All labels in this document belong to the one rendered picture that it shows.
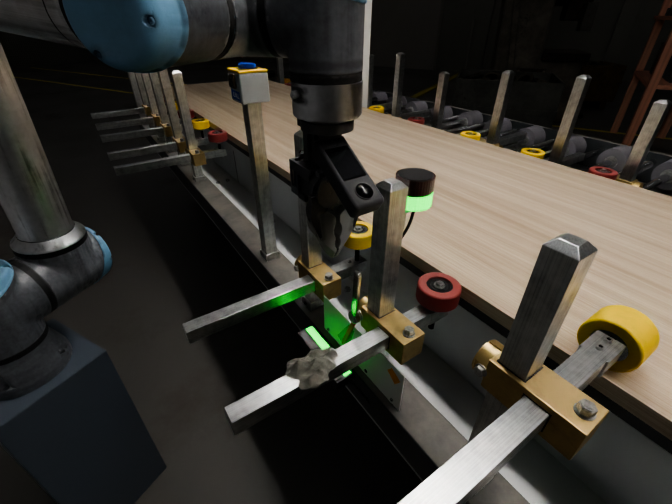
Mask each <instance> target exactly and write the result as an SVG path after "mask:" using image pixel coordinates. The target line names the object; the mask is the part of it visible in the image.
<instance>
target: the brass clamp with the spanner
mask: <svg viewBox="0 0 672 504"><path fill-rule="evenodd" d="M367 303H368V295H367V296H365V297H363V298H362V299H361V300H360V301H359V306H358V309H359V310H360V311H361V313H362V315H363V320H362V321H361V326H362V327H363V328H364V329H365V330H366V331H367V332H369V331H371V330H373V329H374V328H376V327H379V328H380V329H382V330H383V331H384V332H385V333H386V334H387V335H388V336H389V343H388V349H386V351H387V352H388V353H389V354H390V355H391V356H392V357H393V358H394V359H395V360H396V361H397V362H398V363H399V364H400V365H402V364H404V363H405V362H407V361H409V360H410V359H412V358H413V357H415V356H417V355H418V354H420V353H421V352H422V347H423V342H424V337H425V333H424V332H423V331H422V330H421V329H420V328H418V327H417V326H416V325H415V324H414V323H412V322H411V321H410V320H409V319H408V318H406V317H405V316H404V315H403V314H402V313H401V312H399V311H398V310H397V309H396V308H395V307H394V311H392V312H390V313H388V314H386V315H384V316H382V317H380V318H379V317H378V316H377V315H375V314H374V313H373V312H372V311H371V310H370V309H369V308H368V307H367ZM409 325H410V326H412V327H414V332H415V336H414V337H413V338H406V337H405V336H404V335H403V330H404V329H405V327H406V326H409Z"/></svg>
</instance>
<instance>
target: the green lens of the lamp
mask: <svg viewBox="0 0 672 504"><path fill-rule="evenodd" d="M432 197H433V192H432V193H431V194H430V195H429V196H426V197H420V198H414V197H407V203H406V210H407V211H424V210H427V209H429V208H430V207H431V203H432Z"/></svg>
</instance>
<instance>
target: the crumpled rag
mask: <svg viewBox="0 0 672 504"><path fill-rule="evenodd" d="M337 357H338V354H337V351H336V350H335V349H334V348H331V347H328V348H326V349H312V350H311V351H310V352H309V353H308V354H307V355H306V356H305V357H303V358H295V359H292V360H290V361H288V362H287V364H286V367H287V371H286V373H285V374H286V375H287V376H288V378H295V379H297V378H298V379H299V380H300V381H299V382H300V383H299V387H300V389H305V390H306V389H308V388H309V389H310V388H313V387H314V388H318V387H319V385H320V384H322V383H323V382H325V381H327V380H329V372H330V370H333V369H334V368H335V367H336V363H335V362H336V361H335V360H336V359H337Z"/></svg>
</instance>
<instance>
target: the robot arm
mask: <svg viewBox="0 0 672 504"><path fill-rule="evenodd" d="M366 3H367V0H0V31H2V32H7V33H12V34H16V35H21V36H26V37H30V38H35V39H40V40H44V41H49V42H54V43H58V44H63V45H68V46H72V47H77V48H82V49H86V50H89V51H90V53H92V54H93V55H94V56H95V57H97V58H98V59H99V60H100V61H102V62H103V63H104V64H106V65H108V66H110V67H112V68H114V69H117V70H120V71H124V72H135V73H155V72H159V71H162V70H165V69H167V68H170V67H176V66H182V65H188V64H195V63H201V62H207V61H216V60H222V59H228V58H234V57H246V56H250V57H278V58H289V73H290V81H291V92H290V97H291V98H292V109H293V115H294V116H295V117H296V118H297V125H298V126H300V127H301V130H302V131H303V150H300V151H299V156H298V157H295V158H290V159H289V166H290V179H291V191H292V192H293V193H294V194H296V195H297V196H298V198H300V199H301V200H303V201H304V202H307V201H308V203H307V205H306V215H307V224H308V227H309V229H310V230H311V231H312V233H313V234H314V235H315V236H316V238H317V240H318V242H319V244H320V246H321V247H322V249H323V250H324V252H325V253H326V254H328V255H329V256H330V257H331V258H333V257H336V256H338V254H339V252H340V251H341V249H342V248H343V246H344V245H345V243H346V241H347V240H348V238H349V236H350V234H351V232H352V229H353V228H354V227H355V225H356V222H357V219H358V217H359V216H361V215H364V214H367V213H370V212H373V211H376V210H378V209H379V208H380V206H381V205H382V203H383V202H384V197H383V196H382V194H381V193H380V191H379V190H378V188H377V187H376V185H375V184H374V182H373V180H372V179H371V177H370V176H369V174H368V173H367V171H366V170H365V168H364V167H363V165H362V164H361V162H360V161H359V159H358V158H357V156H356V155H355V153H354V151H353V150H352V148H351V147H350V145H349V144H348V142H347V141H346V139H345V138H344V136H341V135H342V134H346V133H349V132H351V131H353V129H354V120H355V119H357V118H358V117H360V116H361V114H362V97H363V79H362V72H363V71H362V70H363V48H364V21H365V4H366ZM301 151H304V153H301ZM301 159H303V160H302V161H301ZM293 175H294V182H293ZM0 205H1V207H2V209H3V210H4V212H5V214H6V216H7V218H8V220H9V222H10V224H11V226H12V228H13V230H14V232H15V235H14V237H13V238H12V239H11V241H10V247H11V249H12V251H13V253H14V255H15V257H14V258H12V259H10V260H8V261H5V260H2V259H0V401H1V400H8V399H13V398H16V397H19V396H22V395H25V394H27V393H30V392H32V391H34V390H36V389H38V388H40V387H41V386H43V385H45V384H46V383H48V382H49V381H50V380H52V379H53V378H54V377H55V376H57V375H58V374H59V373H60V372H61V371H62V370H63V369H64V367H65V366H66V365H67V363H68V362H69V360H70V358H71V355H72V346H71V344H70V342H69V341H68V339H67V338H66V337H65V336H64V335H62V334H61V333H59V332H57V331H56V330H54V329H52V328H51V327H49V326H48V325H47V324H46V322H45V320H44V319H43V318H44V317H45V316H46V315H48V314H49V313H51V312H52V311H54V310H55V309H57V308H58V307H60V306H61V305H63V304H64V303H66V302H67V301H69V300H70V299H72V298H73V297H75V296H76V295H78V294H79V293H81V292H82V291H84V290H85V289H87V288H88V287H90V286H91V285H93V284H95V283H97V282H98V281H99V280H100V279H101V278H102V277H103V276H105V275H106V274H107V273H108V272H109V271H110V269H111V267H112V258H111V252H110V250H109V248H108V246H107V244H106V242H105V241H104V240H103V239H102V237H101V236H100V235H97V236H96V232H95V231H94V230H92V229H90V228H88V227H85V226H84V225H83V224H81V223H79V222H76V221H73V220H72V219H71V216H70V214H69V211H68V209H67V206H66V204H65V201H64V199H63V196H62V194H61V192H60V189H59V187H58V184H57V182H56V179H55V177H54V174H53V172H52V169H51V167H50V164H49V162H48V159H47V157H46V154H45V152H44V149H43V147H42V144H41V142H40V139H39V137H38V134H37V132H36V129H35V127H34V124H33V122H32V119H31V117H30V115H29V112H28V110H27V107H26V105H25V102H24V100H23V97H22V95H21V92H20V90H19V87H18V85H17V82H16V80H15V77H14V75H13V72H12V70H11V67H10V65H9V62H8V60H7V57H6V55H5V52H4V50H3V47H2V45H1V42H0ZM332 207H334V209H333V211H330V210H331V209H332ZM326 210H327V211H326ZM333 231H334V232H333ZM334 234H335V236H334Z"/></svg>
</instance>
